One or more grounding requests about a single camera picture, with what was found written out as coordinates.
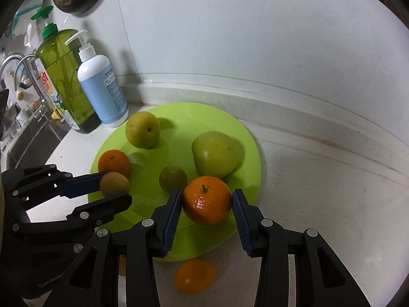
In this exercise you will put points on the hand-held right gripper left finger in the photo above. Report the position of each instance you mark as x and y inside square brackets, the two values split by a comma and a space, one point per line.
[171, 224]

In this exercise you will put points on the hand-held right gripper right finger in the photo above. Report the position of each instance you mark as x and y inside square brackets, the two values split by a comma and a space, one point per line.
[242, 224]

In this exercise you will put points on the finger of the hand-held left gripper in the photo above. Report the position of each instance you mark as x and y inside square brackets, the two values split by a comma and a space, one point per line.
[108, 203]
[80, 185]

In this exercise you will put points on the brown longan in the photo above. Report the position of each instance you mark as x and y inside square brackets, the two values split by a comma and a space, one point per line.
[114, 184]

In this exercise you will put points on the medium orange mandarin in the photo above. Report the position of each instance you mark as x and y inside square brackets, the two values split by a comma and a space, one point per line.
[114, 163]

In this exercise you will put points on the large orange mandarin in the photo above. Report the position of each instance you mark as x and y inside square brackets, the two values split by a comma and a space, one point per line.
[207, 200]

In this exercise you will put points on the small green plum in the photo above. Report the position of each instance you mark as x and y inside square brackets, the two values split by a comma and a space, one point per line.
[173, 179]

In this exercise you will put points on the yellow-green apple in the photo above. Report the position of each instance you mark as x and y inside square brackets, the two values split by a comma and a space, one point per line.
[214, 153]

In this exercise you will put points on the green apple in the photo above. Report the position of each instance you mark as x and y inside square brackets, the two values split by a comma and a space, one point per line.
[142, 129]

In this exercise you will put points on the green plate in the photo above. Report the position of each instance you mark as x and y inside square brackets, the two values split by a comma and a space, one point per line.
[179, 128]

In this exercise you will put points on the small orange mandarin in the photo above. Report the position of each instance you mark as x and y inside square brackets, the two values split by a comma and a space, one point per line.
[195, 276]

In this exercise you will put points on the stainless steel sink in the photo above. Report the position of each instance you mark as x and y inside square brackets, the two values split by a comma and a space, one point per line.
[35, 144]

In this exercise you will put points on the yellow sponge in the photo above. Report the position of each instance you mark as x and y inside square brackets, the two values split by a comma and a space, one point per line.
[57, 114]

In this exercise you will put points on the white blue pump bottle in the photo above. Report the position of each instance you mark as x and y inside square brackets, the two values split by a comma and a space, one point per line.
[102, 92]

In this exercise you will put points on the green dish soap bottle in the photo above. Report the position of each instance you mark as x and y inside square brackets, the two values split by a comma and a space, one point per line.
[64, 76]

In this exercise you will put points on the thin steel faucet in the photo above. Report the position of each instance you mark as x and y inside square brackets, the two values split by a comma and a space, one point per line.
[35, 76]

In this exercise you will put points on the large steel faucet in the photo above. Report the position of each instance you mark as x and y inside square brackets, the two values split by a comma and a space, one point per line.
[8, 60]

